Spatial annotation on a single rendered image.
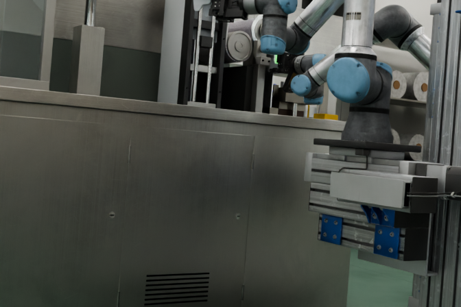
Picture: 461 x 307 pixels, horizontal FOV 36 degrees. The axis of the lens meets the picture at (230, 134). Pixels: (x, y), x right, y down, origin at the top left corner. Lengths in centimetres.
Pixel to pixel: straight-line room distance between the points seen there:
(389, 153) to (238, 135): 69
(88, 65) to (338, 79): 105
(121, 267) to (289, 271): 70
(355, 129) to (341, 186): 22
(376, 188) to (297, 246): 99
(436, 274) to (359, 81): 59
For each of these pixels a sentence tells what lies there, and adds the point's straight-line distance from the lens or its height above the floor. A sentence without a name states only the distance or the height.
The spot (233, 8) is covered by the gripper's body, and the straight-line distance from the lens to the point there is 220.
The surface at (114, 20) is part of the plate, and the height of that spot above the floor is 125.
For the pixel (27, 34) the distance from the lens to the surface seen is 230.
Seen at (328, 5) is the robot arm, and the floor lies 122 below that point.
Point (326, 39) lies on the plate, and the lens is 359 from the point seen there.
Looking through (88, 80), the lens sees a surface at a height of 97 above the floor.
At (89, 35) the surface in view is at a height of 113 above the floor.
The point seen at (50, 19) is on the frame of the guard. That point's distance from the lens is 231.
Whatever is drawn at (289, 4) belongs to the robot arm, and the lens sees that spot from 211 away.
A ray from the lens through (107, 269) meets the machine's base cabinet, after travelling 238.
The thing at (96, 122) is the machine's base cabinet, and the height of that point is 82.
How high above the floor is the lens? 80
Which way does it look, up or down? level
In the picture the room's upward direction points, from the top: 4 degrees clockwise
